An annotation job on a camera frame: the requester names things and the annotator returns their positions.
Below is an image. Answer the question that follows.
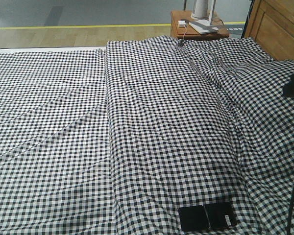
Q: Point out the black smartphone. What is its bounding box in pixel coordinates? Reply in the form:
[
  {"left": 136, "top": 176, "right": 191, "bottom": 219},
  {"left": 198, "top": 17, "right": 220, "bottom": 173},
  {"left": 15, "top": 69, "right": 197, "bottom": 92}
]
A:
[{"left": 178, "top": 202, "right": 237, "bottom": 232}]

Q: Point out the checkered bed sheet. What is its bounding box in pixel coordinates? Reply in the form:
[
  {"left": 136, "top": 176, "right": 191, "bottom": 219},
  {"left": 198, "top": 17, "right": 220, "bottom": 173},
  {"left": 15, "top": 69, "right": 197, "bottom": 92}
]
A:
[{"left": 0, "top": 49, "right": 116, "bottom": 235}]

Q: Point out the white desk lamp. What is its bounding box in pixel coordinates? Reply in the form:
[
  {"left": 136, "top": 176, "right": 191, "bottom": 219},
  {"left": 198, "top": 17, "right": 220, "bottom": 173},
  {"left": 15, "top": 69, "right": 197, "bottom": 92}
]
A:
[{"left": 189, "top": 0, "right": 218, "bottom": 34}]

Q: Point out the checkered duvet cover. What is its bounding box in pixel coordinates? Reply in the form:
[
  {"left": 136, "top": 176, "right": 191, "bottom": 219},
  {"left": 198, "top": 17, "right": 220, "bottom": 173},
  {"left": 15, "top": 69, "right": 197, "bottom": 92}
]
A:
[{"left": 105, "top": 36, "right": 294, "bottom": 235}]

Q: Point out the white charger adapter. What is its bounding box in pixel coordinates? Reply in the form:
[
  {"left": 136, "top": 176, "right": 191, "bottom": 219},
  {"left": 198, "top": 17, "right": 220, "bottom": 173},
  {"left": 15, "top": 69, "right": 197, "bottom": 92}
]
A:
[{"left": 178, "top": 20, "right": 186, "bottom": 28}]

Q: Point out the wooden nightstand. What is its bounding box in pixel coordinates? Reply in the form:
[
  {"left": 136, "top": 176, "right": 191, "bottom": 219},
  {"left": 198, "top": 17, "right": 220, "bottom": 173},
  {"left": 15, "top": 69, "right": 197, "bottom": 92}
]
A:
[{"left": 170, "top": 10, "right": 230, "bottom": 40}]

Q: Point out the wooden headboard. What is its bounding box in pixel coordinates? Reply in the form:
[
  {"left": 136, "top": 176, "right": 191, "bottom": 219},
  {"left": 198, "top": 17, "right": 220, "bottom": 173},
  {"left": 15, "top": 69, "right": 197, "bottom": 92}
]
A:
[{"left": 244, "top": 0, "right": 294, "bottom": 60}]

